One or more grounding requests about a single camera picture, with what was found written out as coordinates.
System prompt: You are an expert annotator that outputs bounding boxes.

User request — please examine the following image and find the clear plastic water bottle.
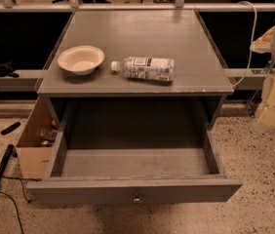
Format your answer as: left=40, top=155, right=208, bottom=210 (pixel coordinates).
left=110, top=57, right=175, bottom=82

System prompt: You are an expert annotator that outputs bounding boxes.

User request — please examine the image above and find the grey open top drawer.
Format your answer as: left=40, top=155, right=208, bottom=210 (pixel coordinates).
left=27, top=98, right=242, bottom=205

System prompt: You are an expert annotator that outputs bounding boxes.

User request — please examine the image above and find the silver drawer knob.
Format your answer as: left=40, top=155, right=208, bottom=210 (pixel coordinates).
left=133, top=194, right=142, bottom=204

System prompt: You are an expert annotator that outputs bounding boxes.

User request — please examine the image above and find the grey wooden cabinet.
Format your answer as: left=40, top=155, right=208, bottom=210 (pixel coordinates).
left=38, top=10, right=233, bottom=124

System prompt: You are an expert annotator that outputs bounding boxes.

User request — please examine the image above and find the brown cardboard box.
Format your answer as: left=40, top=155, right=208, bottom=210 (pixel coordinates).
left=16, top=98, right=58, bottom=179

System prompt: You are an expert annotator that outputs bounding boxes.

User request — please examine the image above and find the black marker on floor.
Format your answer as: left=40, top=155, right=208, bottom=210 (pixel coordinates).
left=0, top=122, right=20, bottom=136

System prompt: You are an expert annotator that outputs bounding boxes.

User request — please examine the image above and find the white hanging cable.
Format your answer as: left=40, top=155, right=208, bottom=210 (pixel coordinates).
left=232, top=0, right=258, bottom=89

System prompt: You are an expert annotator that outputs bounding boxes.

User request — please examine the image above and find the black floor cable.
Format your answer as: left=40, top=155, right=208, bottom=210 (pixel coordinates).
left=0, top=154, right=38, bottom=234

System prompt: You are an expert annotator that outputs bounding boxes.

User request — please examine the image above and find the metal railing frame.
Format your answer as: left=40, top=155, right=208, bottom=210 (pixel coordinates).
left=0, top=0, right=275, bottom=93

